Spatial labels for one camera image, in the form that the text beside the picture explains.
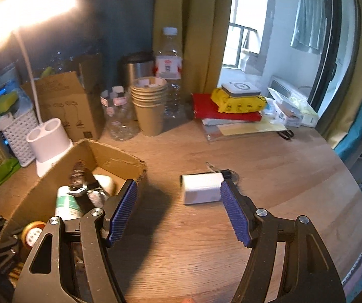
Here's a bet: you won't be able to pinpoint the brown printed carton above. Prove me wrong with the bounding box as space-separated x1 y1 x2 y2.
21 54 106 142

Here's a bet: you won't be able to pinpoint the white kitchen scale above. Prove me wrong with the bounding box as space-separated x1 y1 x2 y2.
221 82 260 98

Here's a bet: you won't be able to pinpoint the white bottle teal label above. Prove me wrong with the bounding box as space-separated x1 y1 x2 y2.
54 186 88 221

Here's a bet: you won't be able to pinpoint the hanging grey cloth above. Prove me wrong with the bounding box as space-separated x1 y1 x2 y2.
290 0 327 54

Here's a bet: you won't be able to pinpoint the tissue packs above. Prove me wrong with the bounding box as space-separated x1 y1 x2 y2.
263 87 320 128

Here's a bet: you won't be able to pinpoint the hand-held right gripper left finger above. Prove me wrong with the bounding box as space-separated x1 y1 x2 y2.
12 179 138 303

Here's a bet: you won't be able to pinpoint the white charger adapter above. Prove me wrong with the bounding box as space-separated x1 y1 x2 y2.
181 173 225 205

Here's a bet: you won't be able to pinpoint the white lattice basket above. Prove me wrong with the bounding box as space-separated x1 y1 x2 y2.
0 110 39 168

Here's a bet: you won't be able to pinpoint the white desk lamp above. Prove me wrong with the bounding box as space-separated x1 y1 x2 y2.
0 0 77 177

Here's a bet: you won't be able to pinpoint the cardboard box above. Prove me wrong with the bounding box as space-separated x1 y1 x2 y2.
0 139 148 247

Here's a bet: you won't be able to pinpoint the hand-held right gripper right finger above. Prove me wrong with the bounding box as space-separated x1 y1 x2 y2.
219 179 347 303

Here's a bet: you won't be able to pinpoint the brown tape roll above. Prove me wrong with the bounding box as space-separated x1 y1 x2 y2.
21 221 47 247

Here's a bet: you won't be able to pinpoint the yellow and teal curtain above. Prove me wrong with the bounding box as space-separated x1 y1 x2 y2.
315 0 362 158

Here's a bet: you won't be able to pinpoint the yellow packet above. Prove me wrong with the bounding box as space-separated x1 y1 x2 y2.
211 88 267 113

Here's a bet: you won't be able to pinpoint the steel thermos cup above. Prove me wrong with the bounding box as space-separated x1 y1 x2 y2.
119 52 154 92

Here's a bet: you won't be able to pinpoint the cluster of small clear bottles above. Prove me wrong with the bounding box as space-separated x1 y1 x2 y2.
100 86 140 141

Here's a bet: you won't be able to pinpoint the red book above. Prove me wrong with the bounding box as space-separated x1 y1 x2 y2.
192 93 263 122

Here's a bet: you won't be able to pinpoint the stack of paper cups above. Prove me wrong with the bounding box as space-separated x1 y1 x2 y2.
130 76 168 137

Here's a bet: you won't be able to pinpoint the black folding stand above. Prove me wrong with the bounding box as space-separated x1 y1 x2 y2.
0 215 24 278

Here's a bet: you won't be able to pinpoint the white air conditioner unit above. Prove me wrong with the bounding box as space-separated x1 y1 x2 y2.
268 76 311 97

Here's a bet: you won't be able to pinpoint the white earbuds case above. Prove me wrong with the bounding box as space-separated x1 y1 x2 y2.
93 174 117 196

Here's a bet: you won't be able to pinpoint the yellow envelope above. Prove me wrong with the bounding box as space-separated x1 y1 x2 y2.
203 120 287 141

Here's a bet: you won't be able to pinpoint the green sponge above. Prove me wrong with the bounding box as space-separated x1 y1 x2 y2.
0 90 19 117

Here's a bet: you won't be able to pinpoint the clear water bottle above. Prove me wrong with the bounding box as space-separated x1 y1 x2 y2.
155 27 183 120

